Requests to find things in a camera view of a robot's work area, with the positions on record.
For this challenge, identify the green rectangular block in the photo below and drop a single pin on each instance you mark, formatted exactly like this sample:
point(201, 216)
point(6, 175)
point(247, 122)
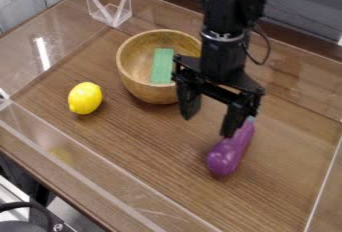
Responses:
point(162, 66)

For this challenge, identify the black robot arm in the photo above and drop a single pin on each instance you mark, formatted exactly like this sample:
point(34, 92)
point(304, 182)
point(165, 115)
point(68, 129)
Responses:
point(229, 18)

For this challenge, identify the brown wooden bowl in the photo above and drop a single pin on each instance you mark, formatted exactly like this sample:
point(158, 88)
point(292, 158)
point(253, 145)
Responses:
point(145, 63)

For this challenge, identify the clear acrylic tray enclosure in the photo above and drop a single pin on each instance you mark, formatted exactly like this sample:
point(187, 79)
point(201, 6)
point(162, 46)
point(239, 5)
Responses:
point(129, 162)

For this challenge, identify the purple toy eggplant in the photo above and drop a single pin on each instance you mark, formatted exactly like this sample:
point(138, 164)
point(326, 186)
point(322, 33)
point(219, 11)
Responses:
point(225, 156)

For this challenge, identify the yellow toy lemon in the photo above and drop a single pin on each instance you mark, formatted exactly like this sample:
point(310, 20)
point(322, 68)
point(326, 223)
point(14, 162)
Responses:
point(84, 98)

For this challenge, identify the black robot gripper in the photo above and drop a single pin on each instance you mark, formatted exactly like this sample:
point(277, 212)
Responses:
point(215, 74)

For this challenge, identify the black metal bracket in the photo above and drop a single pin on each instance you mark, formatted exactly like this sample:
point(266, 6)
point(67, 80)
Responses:
point(43, 218)

